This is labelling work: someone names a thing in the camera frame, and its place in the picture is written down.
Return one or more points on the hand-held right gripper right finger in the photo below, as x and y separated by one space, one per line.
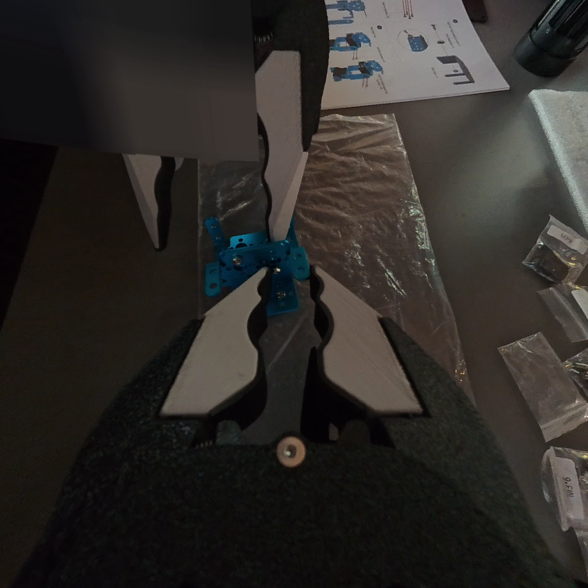
363 367

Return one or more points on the white foam slab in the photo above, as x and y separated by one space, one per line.
569 138

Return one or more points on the dark brown block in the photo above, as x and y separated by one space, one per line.
475 9

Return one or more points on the black ribbed cylinder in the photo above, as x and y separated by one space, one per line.
551 36

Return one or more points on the large clear plastic bag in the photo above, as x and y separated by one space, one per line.
367 206

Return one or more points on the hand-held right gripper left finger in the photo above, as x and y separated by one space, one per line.
216 367

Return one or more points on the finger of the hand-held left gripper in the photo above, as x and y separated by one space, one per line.
144 193
285 115

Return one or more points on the pile of small screw bags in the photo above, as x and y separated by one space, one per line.
533 381

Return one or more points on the white instruction booklet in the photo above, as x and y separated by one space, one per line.
413 87

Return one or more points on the person's black clothing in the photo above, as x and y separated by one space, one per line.
18 206

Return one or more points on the blue metal bracket assembly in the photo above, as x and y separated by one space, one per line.
227 268

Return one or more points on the dark grey desk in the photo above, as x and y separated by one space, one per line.
482 183

